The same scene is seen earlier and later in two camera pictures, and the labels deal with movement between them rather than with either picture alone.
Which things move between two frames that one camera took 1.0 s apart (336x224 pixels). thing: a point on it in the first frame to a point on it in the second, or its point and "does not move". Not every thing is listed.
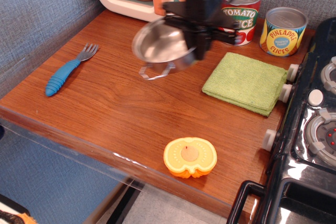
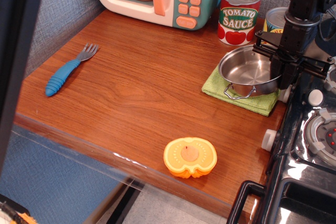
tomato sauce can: x=240 y=4 does not move
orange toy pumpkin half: x=188 y=157 does not move
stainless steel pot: x=161 y=44 to x=248 y=72
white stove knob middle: x=285 y=93 does not move
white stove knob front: x=269 y=139 does not move
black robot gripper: x=201 y=17 to x=289 y=54
